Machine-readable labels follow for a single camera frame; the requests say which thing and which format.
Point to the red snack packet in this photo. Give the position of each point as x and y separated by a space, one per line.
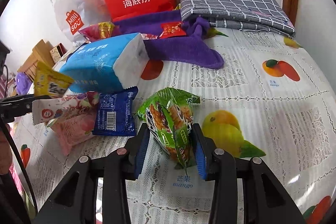
172 29

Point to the blue tissue pack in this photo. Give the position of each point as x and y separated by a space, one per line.
108 65

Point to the yellow snack packet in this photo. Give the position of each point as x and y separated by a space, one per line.
48 82

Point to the grey checked folded cloth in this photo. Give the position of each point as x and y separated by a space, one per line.
244 15

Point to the white Miniso plastic bag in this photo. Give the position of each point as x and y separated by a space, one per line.
75 15

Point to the left hand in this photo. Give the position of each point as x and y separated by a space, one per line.
6 157

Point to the pink snack packet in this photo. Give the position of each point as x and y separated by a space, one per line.
75 130

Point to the pink panda snack bag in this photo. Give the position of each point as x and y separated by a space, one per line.
100 31

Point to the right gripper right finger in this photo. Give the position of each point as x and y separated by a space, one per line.
215 164

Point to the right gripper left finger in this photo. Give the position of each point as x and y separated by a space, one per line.
124 164

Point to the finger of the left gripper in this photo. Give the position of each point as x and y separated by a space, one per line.
11 111
24 99

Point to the purple towel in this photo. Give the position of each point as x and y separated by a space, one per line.
190 48

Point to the blue snack packet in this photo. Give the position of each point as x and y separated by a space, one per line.
114 117

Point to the green snack bag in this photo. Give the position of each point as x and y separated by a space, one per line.
169 116

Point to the white pink candy packet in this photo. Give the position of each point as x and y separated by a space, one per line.
63 108

